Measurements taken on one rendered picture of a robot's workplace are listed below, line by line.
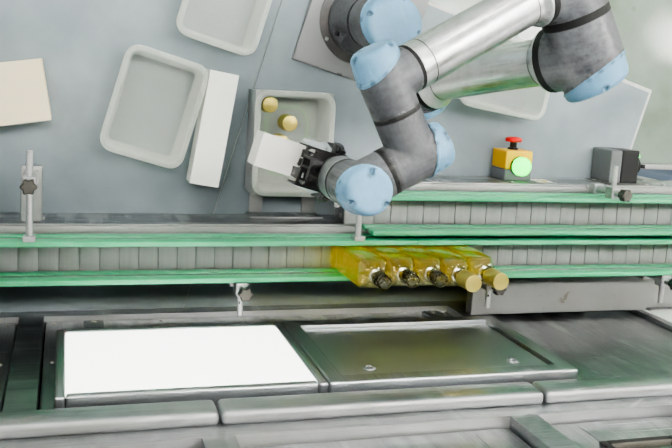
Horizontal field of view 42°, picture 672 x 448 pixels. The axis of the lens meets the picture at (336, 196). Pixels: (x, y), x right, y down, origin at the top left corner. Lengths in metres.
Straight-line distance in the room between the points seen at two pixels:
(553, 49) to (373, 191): 0.44
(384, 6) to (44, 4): 0.68
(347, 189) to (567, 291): 0.98
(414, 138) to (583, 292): 0.96
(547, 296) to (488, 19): 0.91
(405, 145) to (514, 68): 0.37
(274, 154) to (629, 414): 0.76
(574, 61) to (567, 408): 0.58
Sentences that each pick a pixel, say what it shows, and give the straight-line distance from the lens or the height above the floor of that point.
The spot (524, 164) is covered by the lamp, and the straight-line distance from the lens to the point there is 2.04.
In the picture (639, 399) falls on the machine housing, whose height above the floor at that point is 1.40.
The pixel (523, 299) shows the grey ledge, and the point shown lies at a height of 0.88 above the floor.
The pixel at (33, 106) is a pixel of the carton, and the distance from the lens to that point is 1.80.
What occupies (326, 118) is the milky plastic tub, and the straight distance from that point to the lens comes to 1.88.
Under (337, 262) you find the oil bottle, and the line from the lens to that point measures 1.82.
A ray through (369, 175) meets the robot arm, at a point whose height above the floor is 1.45.
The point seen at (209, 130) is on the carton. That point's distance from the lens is 1.84.
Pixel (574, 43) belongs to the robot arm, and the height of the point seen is 1.35.
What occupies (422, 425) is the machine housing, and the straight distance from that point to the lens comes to 1.42.
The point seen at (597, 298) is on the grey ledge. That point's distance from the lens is 2.19.
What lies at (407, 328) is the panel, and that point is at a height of 1.03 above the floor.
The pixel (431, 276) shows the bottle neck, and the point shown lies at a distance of 1.69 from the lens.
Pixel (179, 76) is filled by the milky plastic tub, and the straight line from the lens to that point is 1.89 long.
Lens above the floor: 2.62
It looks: 71 degrees down
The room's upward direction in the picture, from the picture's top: 118 degrees clockwise
